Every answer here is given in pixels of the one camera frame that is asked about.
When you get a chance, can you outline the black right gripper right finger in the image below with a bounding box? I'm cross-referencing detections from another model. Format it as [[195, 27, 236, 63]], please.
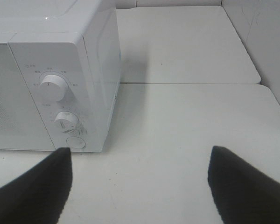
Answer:
[[208, 146, 280, 224]]

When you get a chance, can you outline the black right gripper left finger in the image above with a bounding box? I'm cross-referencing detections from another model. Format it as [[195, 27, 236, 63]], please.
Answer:
[[0, 147, 73, 224]]

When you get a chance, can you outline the round white door button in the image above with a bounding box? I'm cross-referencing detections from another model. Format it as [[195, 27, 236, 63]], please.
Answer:
[[66, 136, 86, 149]]

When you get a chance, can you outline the white microwave door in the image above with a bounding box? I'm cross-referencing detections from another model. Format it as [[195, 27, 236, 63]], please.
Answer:
[[0, 44, 55, 151]]

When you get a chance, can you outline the white microwave knob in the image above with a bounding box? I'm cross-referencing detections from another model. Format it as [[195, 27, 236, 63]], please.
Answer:
[[39, 74, 68, 101], [54, 111, 80, 133]]

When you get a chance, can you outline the white microwave oven body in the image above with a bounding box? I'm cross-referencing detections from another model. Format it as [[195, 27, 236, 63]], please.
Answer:
[[0, 0, 121, 152]]

